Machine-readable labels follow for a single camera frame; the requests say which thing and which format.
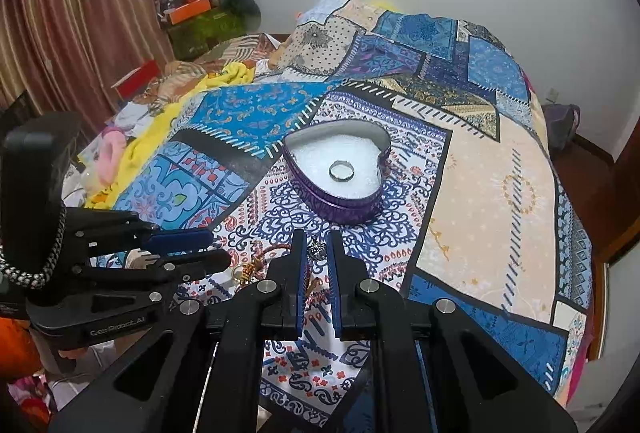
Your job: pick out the orange cloth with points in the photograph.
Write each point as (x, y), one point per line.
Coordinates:
(17, 350)

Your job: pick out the orange patterned bedsheet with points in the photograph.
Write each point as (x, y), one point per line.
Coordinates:
(175, 80)

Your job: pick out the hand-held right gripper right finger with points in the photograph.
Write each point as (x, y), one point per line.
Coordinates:
(337, 293)

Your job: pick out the white wall socket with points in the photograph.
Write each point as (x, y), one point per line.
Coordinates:
(553, 95)

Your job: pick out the green box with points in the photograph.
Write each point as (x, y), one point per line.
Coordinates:
(200, 35)

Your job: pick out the purple heart-shaped tin box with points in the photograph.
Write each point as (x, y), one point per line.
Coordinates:
(325, 208)

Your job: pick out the striped brown curtain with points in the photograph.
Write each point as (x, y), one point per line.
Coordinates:
(75, 3)

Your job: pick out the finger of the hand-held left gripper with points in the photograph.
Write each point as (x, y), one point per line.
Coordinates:
(200, 263)
(180, 238)

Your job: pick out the patchwork printed blanket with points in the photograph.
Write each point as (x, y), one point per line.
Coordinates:
(475, 193)

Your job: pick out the orange box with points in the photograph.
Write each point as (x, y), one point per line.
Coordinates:
(187, 9)

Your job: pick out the silver pendant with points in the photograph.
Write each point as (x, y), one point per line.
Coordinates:
(315, 250)

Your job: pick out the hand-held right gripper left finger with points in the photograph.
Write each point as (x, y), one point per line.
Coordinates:
(300, 293)

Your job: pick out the yellow towel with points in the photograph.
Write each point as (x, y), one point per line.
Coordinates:
(150, 133)

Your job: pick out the small gold charm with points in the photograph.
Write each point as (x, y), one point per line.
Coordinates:
(313, 287)

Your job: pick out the red box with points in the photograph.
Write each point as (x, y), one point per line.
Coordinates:
(131, 80)

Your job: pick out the purple bag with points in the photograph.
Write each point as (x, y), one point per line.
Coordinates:
(561, 123)

